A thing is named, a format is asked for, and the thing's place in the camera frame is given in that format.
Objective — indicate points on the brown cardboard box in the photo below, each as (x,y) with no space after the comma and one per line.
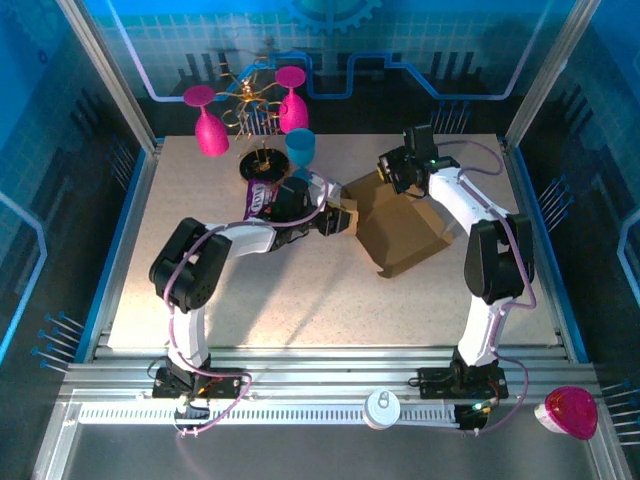
(400,230)

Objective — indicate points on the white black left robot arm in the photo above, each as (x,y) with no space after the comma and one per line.
(245,240)

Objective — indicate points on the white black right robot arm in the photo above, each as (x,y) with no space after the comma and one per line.
(460,200)

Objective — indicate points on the purple snack bag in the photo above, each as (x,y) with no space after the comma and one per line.
(257,195)

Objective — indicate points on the blue plastic goblet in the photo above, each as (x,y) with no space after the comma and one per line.
(300,145)

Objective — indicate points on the pink plastic wine glass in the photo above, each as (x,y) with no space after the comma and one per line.
(294,115)
(210,135)

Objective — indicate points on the white tin can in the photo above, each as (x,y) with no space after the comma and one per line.
(381,410)

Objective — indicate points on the black circuit board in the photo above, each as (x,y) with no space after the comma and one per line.
(475,417)

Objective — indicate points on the pink bowl with white rim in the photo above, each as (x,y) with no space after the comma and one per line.
(570,412)

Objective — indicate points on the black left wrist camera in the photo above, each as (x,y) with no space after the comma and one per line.
(294,197)

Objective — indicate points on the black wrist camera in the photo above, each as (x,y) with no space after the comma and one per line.
(420,142)
(294,197)

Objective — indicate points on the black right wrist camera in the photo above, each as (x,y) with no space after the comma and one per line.
(420,142)

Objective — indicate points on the aluminium frame rail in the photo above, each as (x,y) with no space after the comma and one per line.
(325,372)

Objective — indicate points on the aluminium frame post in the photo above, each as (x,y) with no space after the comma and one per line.
(111,75)
(540,75)

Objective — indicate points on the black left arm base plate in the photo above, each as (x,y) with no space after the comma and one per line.
(225,385)

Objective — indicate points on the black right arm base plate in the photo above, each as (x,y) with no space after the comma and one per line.
(435,382)

